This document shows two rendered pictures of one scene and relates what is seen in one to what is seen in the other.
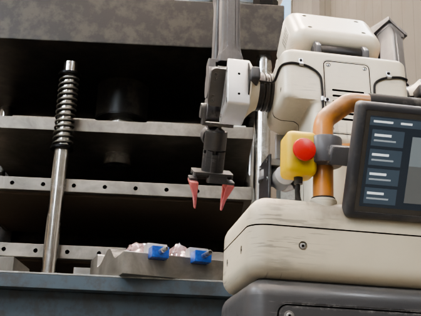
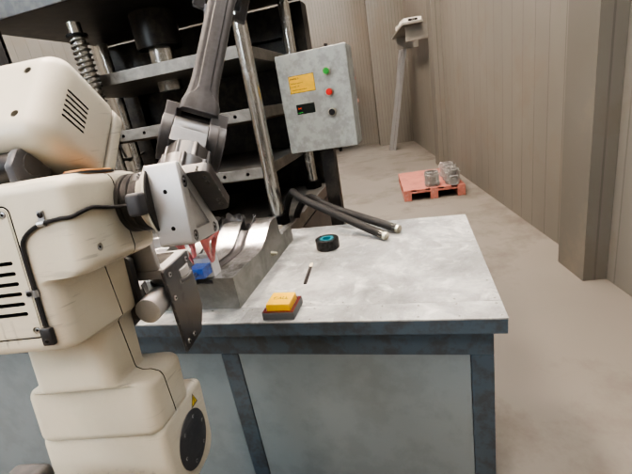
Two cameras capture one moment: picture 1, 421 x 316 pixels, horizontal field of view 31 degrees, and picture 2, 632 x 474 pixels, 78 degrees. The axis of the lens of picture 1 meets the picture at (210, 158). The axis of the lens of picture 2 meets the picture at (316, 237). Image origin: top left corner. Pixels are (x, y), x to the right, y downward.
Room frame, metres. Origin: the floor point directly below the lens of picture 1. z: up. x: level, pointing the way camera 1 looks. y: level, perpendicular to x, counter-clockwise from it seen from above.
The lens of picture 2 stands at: (1.13, -0.81, 1.27)
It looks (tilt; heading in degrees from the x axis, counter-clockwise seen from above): 19 degrees down; 16
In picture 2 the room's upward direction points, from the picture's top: 10 degrees counter-clockwise
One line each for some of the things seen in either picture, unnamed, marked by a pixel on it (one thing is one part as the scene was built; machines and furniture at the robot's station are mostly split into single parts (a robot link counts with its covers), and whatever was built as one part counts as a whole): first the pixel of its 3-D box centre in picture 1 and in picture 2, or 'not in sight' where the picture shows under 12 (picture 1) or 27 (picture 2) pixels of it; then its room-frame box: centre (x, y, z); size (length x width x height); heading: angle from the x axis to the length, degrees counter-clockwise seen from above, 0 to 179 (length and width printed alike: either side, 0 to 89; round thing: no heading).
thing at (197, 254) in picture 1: (202, 256); not in sight; (1.87, 0.01, 0.85); 0.13 x 0.05 x 0.05; 17
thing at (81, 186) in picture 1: (114, 210); (186, 125); (3.13, 0.39, 1.26); 1.10 x 0.74 x 0.05; 90
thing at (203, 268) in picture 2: not in sight; (197, 273); (1.93, -0.26, 0.92); 0.13 x 0.05 x 0.05; 0
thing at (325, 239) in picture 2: not in sight; (327, 243); (2.34, -0.49, 0.82); 0.08 x 0.08 x 0.04
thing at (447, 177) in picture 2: not in sight; (427, 176); (6.26, -0.91, 0.15); 1.11 x 0.74 x 0.30; 8
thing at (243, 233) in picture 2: not in sight; (221, 238); (2.18, -0.20, 0.92); 0.35 x 0.16 x 0.09; 0
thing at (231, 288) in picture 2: not in sight; (229, 250); (2.20, -0.21, 0.87); 0.50 x 0.26 x 0.14; 0
